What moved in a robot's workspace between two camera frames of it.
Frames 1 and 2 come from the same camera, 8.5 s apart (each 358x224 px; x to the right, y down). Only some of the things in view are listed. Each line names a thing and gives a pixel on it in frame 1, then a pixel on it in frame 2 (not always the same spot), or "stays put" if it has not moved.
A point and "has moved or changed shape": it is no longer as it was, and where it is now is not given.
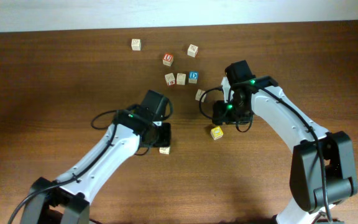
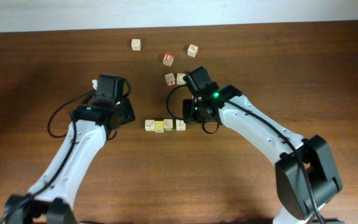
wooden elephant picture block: x=199 y=94 has moved or changed shape
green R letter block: x=165 y=150 has moved or changed shape
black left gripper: x=165 y=137 to x=129 y=111
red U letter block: x=168 y=60 stays put
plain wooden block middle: x=181 y=79 stays put
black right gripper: x=220 y=116 to x=189 y=117
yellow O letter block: x=216 y=132 has moved or changed shape
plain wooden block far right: x=192 y=50 stays put
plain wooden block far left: x=136 y=44 stays put
